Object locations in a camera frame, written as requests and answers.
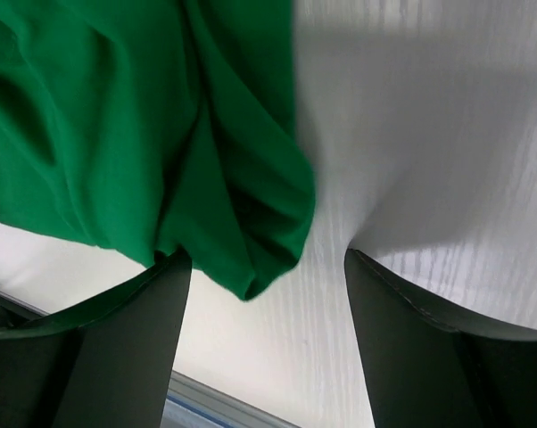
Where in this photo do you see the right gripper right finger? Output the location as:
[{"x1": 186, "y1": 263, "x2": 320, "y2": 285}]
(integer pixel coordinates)
[{"x1": 344, "y1": 250, "x2": 537, "y2": 428}]

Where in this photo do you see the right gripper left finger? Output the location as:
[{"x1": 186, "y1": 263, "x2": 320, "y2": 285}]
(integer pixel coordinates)
[{"x1": 0, "y1": 251, "x2": 192, "y2": 427}]

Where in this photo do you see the green t shirt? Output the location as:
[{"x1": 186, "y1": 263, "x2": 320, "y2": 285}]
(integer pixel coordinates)
[{"x1": 0, "y1": 1, "x2": 316, "y2": 300}]

